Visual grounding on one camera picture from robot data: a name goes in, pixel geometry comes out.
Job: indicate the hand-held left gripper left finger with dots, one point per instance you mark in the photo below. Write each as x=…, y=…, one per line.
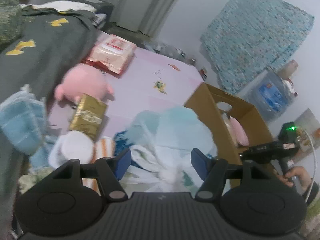
x=122, y=165

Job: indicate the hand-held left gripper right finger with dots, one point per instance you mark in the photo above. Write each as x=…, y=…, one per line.
x=200, y=163

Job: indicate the orange striped towel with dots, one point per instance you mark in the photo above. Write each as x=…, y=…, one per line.
x=103, y=147

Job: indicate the pale pink soft toy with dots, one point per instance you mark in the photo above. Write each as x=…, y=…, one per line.
x=238, y=131

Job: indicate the white plastic bag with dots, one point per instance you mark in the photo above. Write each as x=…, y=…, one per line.
x=170, y=135

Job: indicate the white lidded jar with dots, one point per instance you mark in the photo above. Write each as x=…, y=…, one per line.
x=72, y=147

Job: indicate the brown cardboard box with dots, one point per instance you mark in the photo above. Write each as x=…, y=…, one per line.
x=212, y=110

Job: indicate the pink plush toy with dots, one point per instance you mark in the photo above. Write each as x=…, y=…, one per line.
x=82, y=80

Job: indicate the green white scrunchie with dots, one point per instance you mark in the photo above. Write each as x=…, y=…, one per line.
x=27, y=180

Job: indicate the light blue towel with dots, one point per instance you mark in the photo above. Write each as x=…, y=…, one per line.
x=20, y=122

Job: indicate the person's right forearm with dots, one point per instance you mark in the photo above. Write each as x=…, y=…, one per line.
x=313, y=192

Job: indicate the person's right hand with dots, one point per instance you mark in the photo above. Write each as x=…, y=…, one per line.
x=301, y=177

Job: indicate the printed paper sheet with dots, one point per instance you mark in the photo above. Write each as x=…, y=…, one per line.
x=308, y=120

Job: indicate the blue water jug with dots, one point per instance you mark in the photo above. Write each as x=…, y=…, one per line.
x=270, y=95

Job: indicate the gold foil packet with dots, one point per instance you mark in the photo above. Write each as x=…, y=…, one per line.
x=87, y=116

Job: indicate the black hair pin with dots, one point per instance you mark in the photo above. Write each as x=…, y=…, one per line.
x=51, y=125

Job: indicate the beige cardboard tube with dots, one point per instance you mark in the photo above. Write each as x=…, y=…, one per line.
x=290, y=68

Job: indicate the red white tissue pack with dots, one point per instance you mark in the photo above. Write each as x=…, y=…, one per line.
x=112, y=52

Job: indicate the grey blanket with yellow print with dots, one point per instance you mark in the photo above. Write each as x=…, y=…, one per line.
x=45, y=50

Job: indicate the black box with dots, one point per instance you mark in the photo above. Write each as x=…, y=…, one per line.
x=100, y=7

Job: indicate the grey curtain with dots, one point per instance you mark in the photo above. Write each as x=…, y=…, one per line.
x=155, y=5

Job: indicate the white cloth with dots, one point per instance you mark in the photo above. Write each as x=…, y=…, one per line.
x=67, y=5

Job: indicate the green patterned pillow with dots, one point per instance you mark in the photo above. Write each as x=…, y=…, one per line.
x=7, y=17

